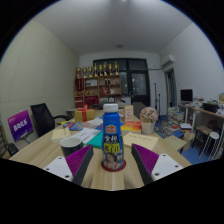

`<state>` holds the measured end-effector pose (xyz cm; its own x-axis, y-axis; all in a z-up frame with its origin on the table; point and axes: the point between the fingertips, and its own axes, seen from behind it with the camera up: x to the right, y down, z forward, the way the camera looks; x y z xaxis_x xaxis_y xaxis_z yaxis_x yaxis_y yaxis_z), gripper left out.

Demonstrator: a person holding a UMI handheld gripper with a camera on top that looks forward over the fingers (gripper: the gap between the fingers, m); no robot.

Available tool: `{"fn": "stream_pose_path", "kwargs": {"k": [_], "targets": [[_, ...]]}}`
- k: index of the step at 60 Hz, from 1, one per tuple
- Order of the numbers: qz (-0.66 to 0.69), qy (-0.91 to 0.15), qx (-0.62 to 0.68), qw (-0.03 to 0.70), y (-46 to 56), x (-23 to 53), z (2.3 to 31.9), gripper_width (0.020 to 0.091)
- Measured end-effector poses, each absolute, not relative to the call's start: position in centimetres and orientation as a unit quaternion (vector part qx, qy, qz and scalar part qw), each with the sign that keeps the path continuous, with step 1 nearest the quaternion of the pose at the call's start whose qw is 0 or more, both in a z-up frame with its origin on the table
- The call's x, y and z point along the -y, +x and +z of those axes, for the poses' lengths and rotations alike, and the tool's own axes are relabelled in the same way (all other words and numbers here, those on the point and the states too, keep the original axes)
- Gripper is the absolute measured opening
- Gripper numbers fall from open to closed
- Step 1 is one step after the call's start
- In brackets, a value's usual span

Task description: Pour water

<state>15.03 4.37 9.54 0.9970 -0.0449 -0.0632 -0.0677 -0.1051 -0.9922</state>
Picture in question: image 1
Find yellow gift box red ribbon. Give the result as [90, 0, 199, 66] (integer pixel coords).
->
[74, 104, 96, 123]

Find orange standing card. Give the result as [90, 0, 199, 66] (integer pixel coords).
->
[123, 104, 135, 123]

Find black computer monitor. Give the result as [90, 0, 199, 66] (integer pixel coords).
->
[179, 88, 194, 103]

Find flat round red coaster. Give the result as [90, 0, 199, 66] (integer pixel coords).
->
[100, 159, 127, 173]

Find black hard suitcase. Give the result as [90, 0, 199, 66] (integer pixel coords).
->
[4, 142, 19, 157]

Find wooden shelf unit with trophies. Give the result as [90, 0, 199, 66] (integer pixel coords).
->
[73, 61, 123, 108]

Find black cup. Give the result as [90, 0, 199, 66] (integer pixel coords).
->
[59, 136, 84, 158]

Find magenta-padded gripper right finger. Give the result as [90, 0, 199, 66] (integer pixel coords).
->
[131, 143, 184, 186]

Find pink flowers in white pot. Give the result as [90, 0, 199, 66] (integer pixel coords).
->
[139, 106, 159, 135]

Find wooden stool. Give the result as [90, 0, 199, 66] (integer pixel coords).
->
[194, 124, 214, 148]

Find blue drink bottle white cap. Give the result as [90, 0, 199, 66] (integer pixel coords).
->
[100, 103, 125, 171]

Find purple sign board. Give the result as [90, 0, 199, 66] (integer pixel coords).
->
[7, 109, 35, 143]

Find yellow notepad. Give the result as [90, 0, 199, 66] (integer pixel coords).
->
[50, 126, 72, 144]
[122, 131, 159, 152]

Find dark glass double door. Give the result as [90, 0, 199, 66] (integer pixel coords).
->
[93, 58, 151, 108]

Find white wall air conditioner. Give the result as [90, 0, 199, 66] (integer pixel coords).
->
[160, 54, 176, 68]

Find white paper booklet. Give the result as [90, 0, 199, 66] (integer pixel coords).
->
[71, 127, 101, 145]

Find white round stool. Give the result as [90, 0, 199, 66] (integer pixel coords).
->
[199, 131, 221, 160]

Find grey office chair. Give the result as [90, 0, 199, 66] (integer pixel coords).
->
[132, 101, 148, 118]

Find orange yellow book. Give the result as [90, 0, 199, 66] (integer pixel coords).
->
[120, 120, 143, 135]

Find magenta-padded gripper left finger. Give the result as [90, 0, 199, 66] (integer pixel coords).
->
[43, 144, 95, 187]

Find teal book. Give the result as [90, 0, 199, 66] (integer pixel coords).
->
[87, 130, 104, 149]

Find wooden side desk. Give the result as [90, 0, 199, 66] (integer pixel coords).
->
[178, 103, 224, 134]

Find black office chair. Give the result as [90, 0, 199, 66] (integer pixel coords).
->
[30, 102, 71, 138]

